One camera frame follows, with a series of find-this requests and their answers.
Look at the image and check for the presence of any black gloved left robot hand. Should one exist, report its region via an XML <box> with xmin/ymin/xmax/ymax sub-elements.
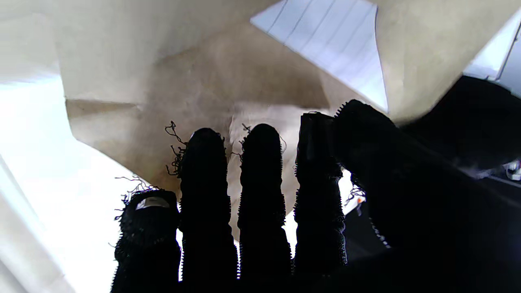
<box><xmin>401</xmin><ymin>75</ymin><xmax>521</xmax><ymax>176</ymax></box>

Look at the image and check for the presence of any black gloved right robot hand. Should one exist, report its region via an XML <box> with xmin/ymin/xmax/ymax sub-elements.
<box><xmin>109</xmin><ymin>100</ymin><xmax>521</xmax><ymax>293</ymax></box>

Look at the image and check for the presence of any white lined letter paper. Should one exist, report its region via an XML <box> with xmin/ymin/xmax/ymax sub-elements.
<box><xmin>250</xmin><ymin>0</ymin><xmax>389</xmax><ymax>112</ymax></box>

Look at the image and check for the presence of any brown kraft paper envelope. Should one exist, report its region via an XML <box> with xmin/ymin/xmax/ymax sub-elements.
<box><xmin>53</xmin><ymin>0</ymin><xmax>521</xmax><ymax>241</ymax></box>

